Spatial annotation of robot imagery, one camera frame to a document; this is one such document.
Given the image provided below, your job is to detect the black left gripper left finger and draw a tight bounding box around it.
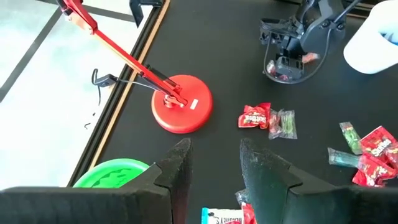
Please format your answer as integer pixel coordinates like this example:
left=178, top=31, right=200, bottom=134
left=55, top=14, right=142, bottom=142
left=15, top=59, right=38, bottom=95
left=0, top=138, right=193, bottom=224

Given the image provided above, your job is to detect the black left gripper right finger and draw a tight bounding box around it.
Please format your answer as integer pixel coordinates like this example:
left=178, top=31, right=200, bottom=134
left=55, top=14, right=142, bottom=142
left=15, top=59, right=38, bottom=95
left=239, top=138, right=398, bottom=224

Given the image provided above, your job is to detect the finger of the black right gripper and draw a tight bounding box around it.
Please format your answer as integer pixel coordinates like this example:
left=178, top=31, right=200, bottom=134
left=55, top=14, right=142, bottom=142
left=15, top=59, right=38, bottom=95
left=275, top=55, right=290, bottom=82
left=289, top=55, right=305, bottom=82

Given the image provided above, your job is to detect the clear pack red gummy candy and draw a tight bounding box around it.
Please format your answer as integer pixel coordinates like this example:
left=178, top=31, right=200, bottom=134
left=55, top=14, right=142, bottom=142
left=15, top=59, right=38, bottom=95
left=266, top=52, right=321, bottom=75
left=267, top=108, right=283, bottom=141

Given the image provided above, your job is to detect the white blue Hershey's pack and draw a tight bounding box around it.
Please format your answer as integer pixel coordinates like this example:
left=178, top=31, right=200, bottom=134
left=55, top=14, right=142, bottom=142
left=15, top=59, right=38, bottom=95
left=201, top=207, right=246, bottom=224
left=377, top=23, right=398, bottom=46

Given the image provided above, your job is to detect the clear pack green gummy candy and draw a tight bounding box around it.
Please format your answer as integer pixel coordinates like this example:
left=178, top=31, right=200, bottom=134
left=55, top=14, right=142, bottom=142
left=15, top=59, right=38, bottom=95
left=338, top=121, right=364, bottom=156
left=277, top=109, right=299, bottom=140

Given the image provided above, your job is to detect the clear pack teal gummy candy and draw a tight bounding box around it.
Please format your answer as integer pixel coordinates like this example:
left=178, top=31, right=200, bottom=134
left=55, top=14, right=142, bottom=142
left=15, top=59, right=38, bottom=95
left=327, top=147, right=362, bottom=169

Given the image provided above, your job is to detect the green plastic bucket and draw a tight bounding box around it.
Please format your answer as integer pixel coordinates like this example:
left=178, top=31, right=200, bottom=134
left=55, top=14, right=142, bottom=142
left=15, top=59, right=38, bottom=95
left=72, top=157, right=150, bottom=189

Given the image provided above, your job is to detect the white plastic bucket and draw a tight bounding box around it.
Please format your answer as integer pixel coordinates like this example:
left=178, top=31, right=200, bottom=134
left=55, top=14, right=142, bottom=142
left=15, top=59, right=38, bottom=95
left=343, top=0, right=398, bottom=75

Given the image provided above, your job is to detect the red desk lamp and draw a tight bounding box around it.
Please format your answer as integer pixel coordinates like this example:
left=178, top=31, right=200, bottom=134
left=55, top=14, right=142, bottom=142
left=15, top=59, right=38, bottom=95
left=55, top=0, right=215, bottom=135

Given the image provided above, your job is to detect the black table clamp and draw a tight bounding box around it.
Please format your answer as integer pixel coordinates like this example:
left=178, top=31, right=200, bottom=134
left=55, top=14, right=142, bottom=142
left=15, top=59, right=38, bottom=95
left=129, top=0, right=165, bottom=29

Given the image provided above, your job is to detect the black lamp power cable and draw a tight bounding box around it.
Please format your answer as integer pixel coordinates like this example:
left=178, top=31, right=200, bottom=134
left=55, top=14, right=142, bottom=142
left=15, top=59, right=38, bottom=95
left=91, top=68, right=158, bottom=108

